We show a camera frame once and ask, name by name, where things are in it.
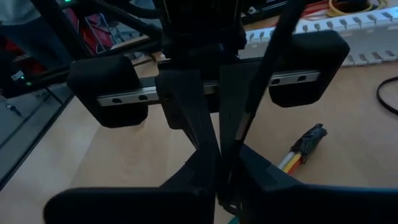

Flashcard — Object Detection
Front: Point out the person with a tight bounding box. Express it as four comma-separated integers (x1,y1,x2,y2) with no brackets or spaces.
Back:
0,0,74,68

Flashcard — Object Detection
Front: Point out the red cable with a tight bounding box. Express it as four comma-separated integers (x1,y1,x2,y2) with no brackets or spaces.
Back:
287,157,304,175

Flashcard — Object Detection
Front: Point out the red background cart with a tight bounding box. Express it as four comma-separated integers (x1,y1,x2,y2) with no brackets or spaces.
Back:
60,7,118,55

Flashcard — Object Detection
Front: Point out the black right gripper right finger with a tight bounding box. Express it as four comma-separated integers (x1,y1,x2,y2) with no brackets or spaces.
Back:
238,143,398,224

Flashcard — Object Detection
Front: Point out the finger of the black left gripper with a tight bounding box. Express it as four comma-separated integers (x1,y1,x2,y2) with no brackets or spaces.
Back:
154,69,221,156
219,61,261,157

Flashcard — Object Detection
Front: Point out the white cable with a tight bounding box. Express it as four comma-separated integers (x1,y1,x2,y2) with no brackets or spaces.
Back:
277,151,296,170

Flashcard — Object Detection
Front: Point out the yellow cable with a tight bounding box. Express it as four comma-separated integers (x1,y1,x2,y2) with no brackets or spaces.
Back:
281,152,301,174

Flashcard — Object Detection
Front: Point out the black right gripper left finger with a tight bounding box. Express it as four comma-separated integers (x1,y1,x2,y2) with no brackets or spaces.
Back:
43,148,220,224

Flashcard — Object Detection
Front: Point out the looped black zip tie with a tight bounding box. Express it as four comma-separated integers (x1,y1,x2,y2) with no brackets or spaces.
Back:
375,76,398,116

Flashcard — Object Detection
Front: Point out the white slotted cable duct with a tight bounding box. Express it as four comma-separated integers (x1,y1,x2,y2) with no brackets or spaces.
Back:
238,6,398,67

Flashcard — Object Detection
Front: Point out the black aluminium table frame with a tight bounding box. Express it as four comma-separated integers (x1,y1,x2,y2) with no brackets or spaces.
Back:
0,30,162,191

